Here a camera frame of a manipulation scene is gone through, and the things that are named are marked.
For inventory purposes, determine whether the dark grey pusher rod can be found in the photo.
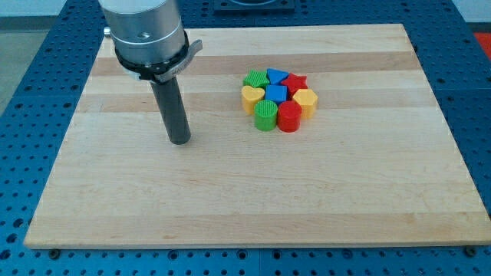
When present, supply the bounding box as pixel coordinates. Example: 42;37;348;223
150;78;191;145

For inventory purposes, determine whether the black tool clamp ring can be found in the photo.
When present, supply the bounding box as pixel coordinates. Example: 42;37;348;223
104;25;203;83

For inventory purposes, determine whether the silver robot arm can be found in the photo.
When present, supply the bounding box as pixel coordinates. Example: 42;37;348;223
99;0;203;145

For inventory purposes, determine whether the green star block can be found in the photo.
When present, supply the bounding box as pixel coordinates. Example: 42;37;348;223
242;70;270;88

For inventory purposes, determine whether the red star block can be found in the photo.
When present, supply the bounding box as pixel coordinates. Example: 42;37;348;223
280;73;308;98

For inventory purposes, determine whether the yellow heart block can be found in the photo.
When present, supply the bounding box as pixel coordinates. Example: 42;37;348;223
241;85;265;115

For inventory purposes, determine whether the green cylinder block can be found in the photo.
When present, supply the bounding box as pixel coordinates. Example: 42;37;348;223
254;100;278;131

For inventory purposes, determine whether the blue pentagon block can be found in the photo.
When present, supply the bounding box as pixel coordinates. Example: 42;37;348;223
266;68;289;85

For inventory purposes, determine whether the blue cube block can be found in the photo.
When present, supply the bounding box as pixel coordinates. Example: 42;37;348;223
265;85;288;105

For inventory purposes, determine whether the red cylinder block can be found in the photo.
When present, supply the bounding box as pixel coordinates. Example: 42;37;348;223
277;100;302;133

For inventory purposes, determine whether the wooden board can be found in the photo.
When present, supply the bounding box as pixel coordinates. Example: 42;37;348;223
25;24;490;249

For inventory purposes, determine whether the yellow hexagon block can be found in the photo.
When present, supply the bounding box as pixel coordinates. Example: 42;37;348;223
292;89;318;119

